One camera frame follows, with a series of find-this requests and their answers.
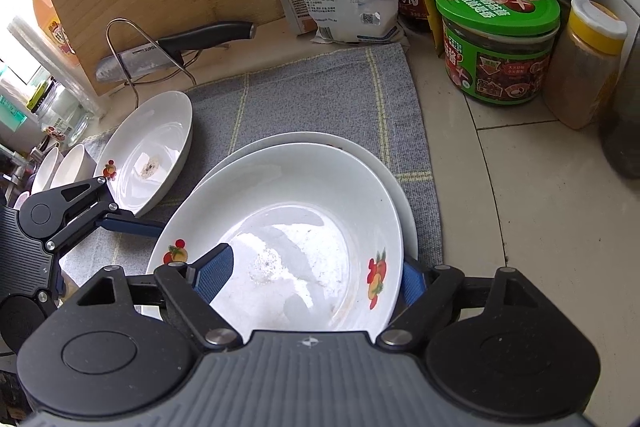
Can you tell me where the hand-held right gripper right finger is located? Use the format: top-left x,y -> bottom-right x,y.
376,259 -> 543,352

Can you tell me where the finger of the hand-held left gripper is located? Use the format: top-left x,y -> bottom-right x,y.
44,177 -> 166,254
30,257 -> 68,313

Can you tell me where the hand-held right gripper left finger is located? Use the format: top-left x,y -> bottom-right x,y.
77,243 -> 241,353

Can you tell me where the large white fruit-print plate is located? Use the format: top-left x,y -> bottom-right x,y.
220,132 -> 420,269

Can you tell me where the white floral bowl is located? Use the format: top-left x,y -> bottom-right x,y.
50,144 -> 98,192
30,145 -> 66,196

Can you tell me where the stained white fruit-print plate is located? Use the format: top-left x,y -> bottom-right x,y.
94,91 -> 194,218

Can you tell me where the glass jar yellow-green lid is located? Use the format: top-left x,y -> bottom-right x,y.
27,77 -> 93,145

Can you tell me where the large plastic wrap roll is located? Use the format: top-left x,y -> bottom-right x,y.
7,18 -> 108,120

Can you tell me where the grey teal checked towel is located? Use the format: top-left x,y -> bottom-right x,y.
60,42 -> 443,288

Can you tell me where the orange cooking oil jug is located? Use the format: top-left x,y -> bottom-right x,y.
31,0 -> 83,68

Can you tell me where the green-lid sauce jar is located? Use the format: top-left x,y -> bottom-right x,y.
434,0 -> 562,105

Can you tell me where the clear bottle red cap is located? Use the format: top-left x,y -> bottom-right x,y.
597,52 -> 640,180

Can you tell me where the yellow-lid spice jar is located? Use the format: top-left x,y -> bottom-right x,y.
542,0 -> 628,130

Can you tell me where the santoku knife black handle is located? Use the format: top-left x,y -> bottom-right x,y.
95,21 -> 256,82

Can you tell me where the metal wire rack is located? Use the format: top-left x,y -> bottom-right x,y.
105,18 -> 198,108

